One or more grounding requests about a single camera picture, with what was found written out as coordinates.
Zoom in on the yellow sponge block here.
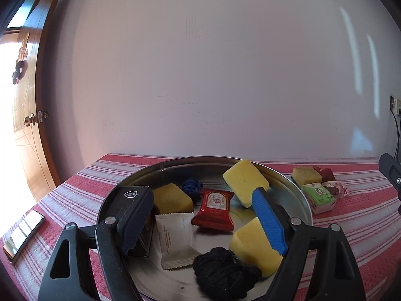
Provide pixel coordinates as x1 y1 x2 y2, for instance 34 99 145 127
222 159 270 209
229 216 284 278
152 183 195 215

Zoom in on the blue yarn ball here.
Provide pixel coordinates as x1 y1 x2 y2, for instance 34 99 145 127
182 179 204 206

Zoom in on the small green box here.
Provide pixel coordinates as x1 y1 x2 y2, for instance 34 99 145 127
302 182 336 215

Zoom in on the plain red snack packet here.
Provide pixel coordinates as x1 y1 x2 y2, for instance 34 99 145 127
313 166 337 183

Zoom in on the brass door knob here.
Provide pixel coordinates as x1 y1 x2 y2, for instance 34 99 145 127
23 110 50 128

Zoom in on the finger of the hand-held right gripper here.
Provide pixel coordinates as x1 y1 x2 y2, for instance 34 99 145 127
378 153 401 201

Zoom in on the door hanging ornament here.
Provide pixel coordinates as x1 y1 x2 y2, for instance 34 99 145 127
12 31 31 85

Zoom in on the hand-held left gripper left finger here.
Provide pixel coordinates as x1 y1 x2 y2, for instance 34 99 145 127
38 206 148 301

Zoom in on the wooden door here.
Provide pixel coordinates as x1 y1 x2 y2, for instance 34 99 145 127
0 0 72 204

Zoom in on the smartphone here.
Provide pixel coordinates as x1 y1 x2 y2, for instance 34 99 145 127
3 209 45 264

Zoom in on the yellow sponge with olive face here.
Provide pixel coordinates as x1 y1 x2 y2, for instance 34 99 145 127
291 166 323 186

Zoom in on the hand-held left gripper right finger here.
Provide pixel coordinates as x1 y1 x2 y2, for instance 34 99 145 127
251 187 367 301

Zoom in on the black power cable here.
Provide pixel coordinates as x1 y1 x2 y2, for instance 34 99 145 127
391 111 401 160

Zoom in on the red snack packet white label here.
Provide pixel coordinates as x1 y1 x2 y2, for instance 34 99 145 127
191 189 235 233

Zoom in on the red striped cloth desktop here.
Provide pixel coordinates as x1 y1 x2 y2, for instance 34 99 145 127
0 154 401 301

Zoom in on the black yarn ball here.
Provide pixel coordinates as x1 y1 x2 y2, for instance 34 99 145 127
192 246 263 300

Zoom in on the pink white snack packet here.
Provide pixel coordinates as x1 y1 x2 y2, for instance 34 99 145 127
323 180 349 198

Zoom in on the round metal tray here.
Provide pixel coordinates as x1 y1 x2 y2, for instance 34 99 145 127
97 155 313 301

